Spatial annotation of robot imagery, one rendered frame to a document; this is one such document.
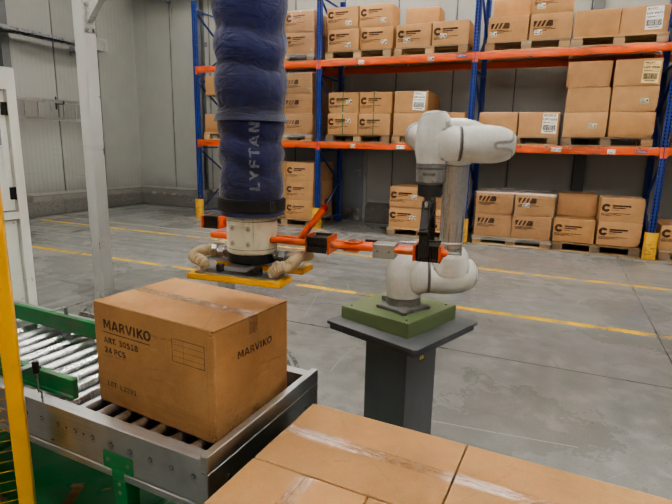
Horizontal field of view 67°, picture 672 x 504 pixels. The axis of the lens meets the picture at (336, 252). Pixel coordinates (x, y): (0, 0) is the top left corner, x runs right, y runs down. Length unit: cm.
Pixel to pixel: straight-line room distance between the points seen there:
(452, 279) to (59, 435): 164
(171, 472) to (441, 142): 131
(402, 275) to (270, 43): 111
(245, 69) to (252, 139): 21
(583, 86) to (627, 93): 59
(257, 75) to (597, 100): 732
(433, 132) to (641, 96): 723
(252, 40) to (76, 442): 150
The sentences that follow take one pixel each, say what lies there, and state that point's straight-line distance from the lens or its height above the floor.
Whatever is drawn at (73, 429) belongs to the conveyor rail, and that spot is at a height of 53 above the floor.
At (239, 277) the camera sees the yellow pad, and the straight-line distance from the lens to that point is 165.
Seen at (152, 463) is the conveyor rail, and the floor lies 51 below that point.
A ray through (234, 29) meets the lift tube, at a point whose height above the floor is 186.
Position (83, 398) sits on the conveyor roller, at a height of 54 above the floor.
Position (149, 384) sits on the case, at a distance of 197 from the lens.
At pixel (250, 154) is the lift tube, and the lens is 162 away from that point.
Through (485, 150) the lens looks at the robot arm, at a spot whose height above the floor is 152.
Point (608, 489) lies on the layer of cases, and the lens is 185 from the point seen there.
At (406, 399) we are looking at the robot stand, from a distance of 235.
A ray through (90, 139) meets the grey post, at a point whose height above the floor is 154.
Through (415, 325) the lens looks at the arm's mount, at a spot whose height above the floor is 80.
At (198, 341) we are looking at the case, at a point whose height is 90.
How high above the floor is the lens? 153
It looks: 12 degrees down
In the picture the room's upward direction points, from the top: 1 degrees clockwise
